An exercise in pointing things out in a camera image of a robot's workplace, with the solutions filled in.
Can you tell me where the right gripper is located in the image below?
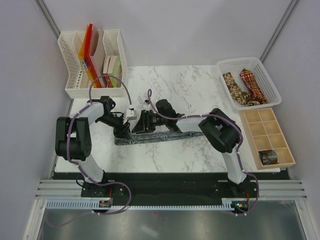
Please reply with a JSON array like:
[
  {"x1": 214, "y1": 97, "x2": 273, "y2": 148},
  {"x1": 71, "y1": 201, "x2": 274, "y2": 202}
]
[{"x1": 132, "y1": 109, "x2": 168, "y2": 134}]

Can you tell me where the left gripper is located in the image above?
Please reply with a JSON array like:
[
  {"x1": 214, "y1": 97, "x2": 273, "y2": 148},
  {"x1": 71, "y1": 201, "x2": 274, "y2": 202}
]
[{"x1": 96, "y1": 113, "x2": 131, "y2": 141}]

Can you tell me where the blue grey floral tie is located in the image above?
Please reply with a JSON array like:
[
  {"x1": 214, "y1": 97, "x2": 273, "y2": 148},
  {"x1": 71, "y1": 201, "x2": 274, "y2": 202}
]
[{"x1": 114, "y1": 131, "x2": 204, "y2": 146}]

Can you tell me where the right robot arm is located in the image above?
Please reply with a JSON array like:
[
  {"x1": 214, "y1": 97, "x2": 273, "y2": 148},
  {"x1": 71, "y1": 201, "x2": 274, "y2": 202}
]
[{"x1": 132, "y1": 99, "x2": 250, "y2": 197}]

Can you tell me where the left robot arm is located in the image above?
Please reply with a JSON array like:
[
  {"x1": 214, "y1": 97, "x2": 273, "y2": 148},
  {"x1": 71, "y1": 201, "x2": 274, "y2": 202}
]
[{"x1": 55, "y1": 96, "x2": 137, "y2": 197}]

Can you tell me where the green book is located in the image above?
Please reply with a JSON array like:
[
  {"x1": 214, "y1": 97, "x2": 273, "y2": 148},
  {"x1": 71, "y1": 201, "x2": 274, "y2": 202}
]
[{"x1": 110, "y1": 56, "x2": 122, "y2": 88}]

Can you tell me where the white file organizer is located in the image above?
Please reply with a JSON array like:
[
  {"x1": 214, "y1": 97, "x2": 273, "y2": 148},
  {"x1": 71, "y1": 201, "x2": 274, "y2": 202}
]
[{"x1": 58, "y1": 29, "x2": 129, "y2": 99}]

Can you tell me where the red book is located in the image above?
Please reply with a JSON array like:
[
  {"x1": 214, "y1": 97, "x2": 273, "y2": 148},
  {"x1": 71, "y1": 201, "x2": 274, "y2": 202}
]
[{"x1": 102, "y1": 55, "x2": 113, "y2": 88}]

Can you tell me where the beige cardboard folder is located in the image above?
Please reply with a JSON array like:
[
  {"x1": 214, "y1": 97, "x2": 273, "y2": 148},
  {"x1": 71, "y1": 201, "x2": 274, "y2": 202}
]
[{"x1": 88, "y1": 27, "x2": 106, "y2": 77}]

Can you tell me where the orange red folder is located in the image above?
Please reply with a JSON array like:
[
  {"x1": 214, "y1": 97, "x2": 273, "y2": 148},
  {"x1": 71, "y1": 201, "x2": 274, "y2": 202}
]
[{"x1": 78, "y1": 23, "x2": 97, "y2": 83}]

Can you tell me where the gold patterned tie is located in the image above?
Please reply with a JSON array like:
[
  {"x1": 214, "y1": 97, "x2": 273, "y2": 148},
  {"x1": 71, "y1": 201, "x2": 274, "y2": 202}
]
[{"x1": 222, "y1": 72, "x2": 260, "y2": 107}]

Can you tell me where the red patterned tie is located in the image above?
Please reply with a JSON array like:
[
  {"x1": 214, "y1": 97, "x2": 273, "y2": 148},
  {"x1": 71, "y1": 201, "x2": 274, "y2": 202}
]
[{"x1": 239, "y1": 68, "x2": 269, "y2": 105}]

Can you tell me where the white plastic basket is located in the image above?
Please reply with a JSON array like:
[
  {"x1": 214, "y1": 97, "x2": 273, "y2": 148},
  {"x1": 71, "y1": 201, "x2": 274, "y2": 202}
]
[{"x1": 216, "y1": 56, "x2": 282, "y2": 111}]

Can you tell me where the rolled dark tie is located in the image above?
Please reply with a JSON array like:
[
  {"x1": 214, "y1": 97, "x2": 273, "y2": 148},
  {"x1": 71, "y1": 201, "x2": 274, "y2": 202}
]
[{"x1": 258, "y1": 149, "x2": 278, "y2": 166}]

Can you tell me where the wooden compartment box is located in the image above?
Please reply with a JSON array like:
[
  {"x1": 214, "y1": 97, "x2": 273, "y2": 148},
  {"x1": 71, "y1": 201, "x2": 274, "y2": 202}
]
[{"x1": 240, "y1": 108, "x2": 296, "y2": 170}]

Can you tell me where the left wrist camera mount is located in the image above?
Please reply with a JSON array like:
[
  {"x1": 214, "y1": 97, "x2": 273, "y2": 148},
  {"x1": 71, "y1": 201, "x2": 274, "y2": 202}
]
[{"x1": 125, "y1": 108, "x2": 137, "y2": 122}]

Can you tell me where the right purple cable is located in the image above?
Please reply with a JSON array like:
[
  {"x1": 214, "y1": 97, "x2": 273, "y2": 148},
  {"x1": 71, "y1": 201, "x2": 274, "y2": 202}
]
[{"x1": 147, "y1": 88, "x2": 260, "y2": 198}]

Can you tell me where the purple cable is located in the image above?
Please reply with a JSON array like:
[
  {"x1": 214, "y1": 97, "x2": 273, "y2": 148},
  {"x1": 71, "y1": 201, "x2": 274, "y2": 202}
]
[
  {"x1": 147, "y1": 88, "x2": 260, "y2": 198},
  {"x1": 65, "y1": 75, "x2": 133, "y2": 191}
]

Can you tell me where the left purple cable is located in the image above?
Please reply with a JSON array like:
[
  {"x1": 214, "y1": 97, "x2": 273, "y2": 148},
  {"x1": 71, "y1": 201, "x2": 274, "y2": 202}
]
[{"x1": 65, "y1": 75, "x2": 133, "y2": 191}]

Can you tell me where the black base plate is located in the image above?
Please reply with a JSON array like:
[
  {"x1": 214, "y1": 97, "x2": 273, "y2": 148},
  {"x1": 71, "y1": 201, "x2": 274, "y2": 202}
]
[{"x1": 81, "y1": 172, "x2": 258, "y2": 207}]

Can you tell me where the white cable duct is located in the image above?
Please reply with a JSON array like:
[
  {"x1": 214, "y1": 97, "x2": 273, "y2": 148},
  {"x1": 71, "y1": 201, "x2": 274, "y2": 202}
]
[{"x1": 45, "y1": 199, "x2": 239, "y2": 211}]

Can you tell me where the aluminium rail frame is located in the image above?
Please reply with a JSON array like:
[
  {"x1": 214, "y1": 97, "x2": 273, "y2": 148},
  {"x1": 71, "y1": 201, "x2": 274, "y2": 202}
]
[{"x1": 23, "y1": 170, "x2": 307, "y2": 240}]

